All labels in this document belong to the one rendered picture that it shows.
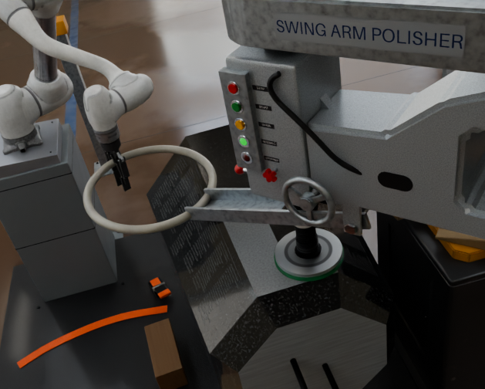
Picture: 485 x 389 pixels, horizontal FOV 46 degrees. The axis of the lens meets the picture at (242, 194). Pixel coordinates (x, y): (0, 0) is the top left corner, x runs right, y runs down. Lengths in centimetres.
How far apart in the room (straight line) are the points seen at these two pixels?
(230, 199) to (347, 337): 59
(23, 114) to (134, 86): 75
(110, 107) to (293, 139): 90
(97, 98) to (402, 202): 117
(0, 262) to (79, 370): 110
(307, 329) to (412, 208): 58
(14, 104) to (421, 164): 194
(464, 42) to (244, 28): 48
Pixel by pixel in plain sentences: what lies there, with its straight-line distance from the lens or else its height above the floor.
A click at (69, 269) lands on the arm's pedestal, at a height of 19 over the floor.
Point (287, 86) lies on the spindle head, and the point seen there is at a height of 151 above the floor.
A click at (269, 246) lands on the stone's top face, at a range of 189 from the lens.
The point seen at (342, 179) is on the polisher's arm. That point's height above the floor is 127.
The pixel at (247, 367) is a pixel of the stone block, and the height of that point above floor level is 65.
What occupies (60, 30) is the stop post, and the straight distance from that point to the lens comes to 369.
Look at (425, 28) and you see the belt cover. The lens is 114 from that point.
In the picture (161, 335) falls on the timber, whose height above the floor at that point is 14.
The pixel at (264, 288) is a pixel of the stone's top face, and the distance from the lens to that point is 176.
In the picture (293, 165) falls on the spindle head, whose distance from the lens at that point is 146.
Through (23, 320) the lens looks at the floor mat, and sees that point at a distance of 324.
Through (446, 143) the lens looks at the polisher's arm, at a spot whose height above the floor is 143.
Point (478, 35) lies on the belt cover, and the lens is 112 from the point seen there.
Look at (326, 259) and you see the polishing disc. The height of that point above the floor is 87.
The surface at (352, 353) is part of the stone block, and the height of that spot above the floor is 55.
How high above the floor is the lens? 211
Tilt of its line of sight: 37 degrees down
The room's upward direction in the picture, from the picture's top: 12 degrees counter-clockwise
